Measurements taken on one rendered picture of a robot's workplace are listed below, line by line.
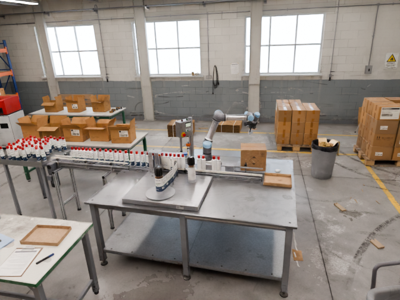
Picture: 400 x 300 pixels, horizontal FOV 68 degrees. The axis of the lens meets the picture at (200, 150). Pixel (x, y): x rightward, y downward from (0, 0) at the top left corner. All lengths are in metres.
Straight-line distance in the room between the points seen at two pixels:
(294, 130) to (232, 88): 2.79
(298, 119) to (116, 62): 5.68
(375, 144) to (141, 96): 6.43
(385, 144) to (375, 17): 3.67
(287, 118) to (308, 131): 0.54
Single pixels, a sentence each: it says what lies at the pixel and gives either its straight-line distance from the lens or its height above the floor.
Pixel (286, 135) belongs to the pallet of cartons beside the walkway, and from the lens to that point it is 6.64.
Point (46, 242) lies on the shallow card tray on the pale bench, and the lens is 2.88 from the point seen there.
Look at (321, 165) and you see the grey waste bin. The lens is 5.46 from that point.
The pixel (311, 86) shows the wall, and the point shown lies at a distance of 8.75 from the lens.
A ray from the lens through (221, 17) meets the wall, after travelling 8.66.
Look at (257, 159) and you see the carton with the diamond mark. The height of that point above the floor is 1.00.
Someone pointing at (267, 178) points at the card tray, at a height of 0.83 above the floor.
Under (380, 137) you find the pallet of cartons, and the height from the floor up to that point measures 0.57.
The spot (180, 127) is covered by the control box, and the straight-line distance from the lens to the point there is 3.43.
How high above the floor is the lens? 2.38
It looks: 21 degrees down
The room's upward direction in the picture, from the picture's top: 2 degrees counter-clockwise
